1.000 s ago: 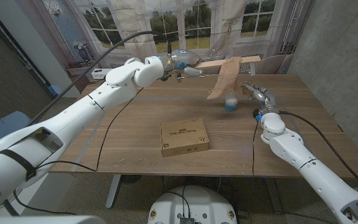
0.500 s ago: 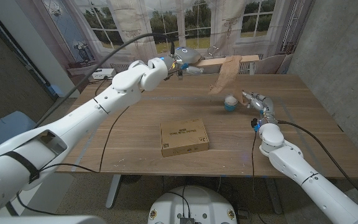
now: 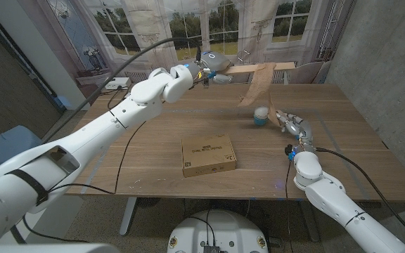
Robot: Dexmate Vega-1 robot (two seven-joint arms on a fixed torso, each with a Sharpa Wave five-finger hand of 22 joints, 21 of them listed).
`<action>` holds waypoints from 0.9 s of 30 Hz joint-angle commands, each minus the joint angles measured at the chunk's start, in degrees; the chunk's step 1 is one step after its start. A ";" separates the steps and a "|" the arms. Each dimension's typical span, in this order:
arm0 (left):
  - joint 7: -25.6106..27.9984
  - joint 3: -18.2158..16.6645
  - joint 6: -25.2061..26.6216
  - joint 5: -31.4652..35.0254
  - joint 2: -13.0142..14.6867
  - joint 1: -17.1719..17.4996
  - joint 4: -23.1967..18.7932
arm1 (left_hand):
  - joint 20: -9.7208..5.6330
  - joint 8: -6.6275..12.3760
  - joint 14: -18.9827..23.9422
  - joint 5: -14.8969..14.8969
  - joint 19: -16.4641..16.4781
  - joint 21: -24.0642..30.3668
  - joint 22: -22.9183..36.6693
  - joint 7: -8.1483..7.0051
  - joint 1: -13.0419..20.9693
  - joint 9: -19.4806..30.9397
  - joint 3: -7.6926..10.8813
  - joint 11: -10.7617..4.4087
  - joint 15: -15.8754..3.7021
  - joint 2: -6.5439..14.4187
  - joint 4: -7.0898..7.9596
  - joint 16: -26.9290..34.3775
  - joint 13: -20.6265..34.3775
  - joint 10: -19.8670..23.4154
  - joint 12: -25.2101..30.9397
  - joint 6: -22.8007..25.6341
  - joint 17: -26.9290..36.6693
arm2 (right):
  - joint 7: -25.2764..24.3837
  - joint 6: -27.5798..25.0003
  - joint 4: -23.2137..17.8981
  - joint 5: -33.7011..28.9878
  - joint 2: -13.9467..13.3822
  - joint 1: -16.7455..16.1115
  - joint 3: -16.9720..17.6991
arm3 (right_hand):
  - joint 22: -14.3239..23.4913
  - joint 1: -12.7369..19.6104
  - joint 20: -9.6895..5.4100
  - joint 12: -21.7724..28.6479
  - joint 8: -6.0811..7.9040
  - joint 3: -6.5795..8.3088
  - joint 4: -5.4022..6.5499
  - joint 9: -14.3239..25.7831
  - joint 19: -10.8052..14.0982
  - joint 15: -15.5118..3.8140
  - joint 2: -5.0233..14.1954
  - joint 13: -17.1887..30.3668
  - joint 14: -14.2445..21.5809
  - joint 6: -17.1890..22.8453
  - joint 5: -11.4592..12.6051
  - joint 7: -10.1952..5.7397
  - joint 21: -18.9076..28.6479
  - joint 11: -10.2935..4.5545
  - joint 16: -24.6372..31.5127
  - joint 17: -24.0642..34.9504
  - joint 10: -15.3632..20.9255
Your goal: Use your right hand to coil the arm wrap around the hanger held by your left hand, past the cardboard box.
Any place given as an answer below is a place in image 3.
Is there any black power cord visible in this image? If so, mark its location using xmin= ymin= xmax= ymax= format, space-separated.
xmin=105 ymin=89 xmax=126 ymax=110

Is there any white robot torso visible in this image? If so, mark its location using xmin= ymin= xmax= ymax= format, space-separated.
xmin=167 ymin=209 xmax=269 ymax=253

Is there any flat cardboard box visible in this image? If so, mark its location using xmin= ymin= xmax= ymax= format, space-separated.
xmin=181 ymin=132 xmax=238 ymax=178

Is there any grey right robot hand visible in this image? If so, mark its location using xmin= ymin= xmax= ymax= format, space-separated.
xmin=276 ymin=109 xmax=314 ymax=153

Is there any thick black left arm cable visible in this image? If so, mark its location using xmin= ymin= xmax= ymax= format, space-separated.
xmin=42 ymin=37 xmax=203 ymax=145

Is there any wooden hanger with metal clips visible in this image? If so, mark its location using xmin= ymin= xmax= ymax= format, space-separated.
xmin=219 ymin=48 xmax=297 ymax=87

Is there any blue plastic bin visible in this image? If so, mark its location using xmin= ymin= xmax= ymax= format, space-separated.
xmin=0 ymin=125 xmax=44 ymax=176

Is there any white power strip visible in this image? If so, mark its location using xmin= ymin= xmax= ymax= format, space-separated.
xmin=103 ymin=77 xmax=132 ymax=91

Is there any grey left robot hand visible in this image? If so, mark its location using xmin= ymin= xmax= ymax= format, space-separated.
xmin=189 ymin=51 xmax=233 ymax=87

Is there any printed window backdrop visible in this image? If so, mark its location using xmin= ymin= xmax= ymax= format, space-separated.
xmin=46 ymin=0 xmax=356 ymax=85

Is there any tan elastic arm wrap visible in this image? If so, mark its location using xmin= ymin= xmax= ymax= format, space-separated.
xmin=237 ymin=62 xmax=283 ymax=128

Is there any white baseball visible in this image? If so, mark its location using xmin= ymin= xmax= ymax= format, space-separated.
xmin=253 ymin=106 xmax=270 ymax=119

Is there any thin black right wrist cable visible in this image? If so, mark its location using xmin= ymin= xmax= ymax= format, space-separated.
xmin=284 ymin=160 xmax=294 ymax=253

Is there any black torso cable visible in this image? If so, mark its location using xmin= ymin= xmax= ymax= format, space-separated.
xmin=187 ymin=209 xmax=217 ymax=247

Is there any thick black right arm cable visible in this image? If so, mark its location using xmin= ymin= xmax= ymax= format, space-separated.
xmin=315 ymin=147 xmax=405 ymax=243

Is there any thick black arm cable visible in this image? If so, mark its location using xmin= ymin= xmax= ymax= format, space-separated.
xmin=42 ymin=37 xmax=203 ymax=145
xmin=315 ymin=147 xmax=405 ymax=243

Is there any thin black left wrist cable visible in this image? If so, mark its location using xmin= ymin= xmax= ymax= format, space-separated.
xmin=22 ymin=121 xmax=148 ymax=244

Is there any grey table leg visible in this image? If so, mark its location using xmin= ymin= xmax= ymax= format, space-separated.
xmin=299 ymin=200 xmax=320 ymax=243
xmin=119 ymin=196 xmax=137 ymax=236

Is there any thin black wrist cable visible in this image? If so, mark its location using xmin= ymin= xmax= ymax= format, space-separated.
xmin=284 ymin=160 xmax=294 ymax=253
xmin=22 ymin=121 xmax=148 ymax=244

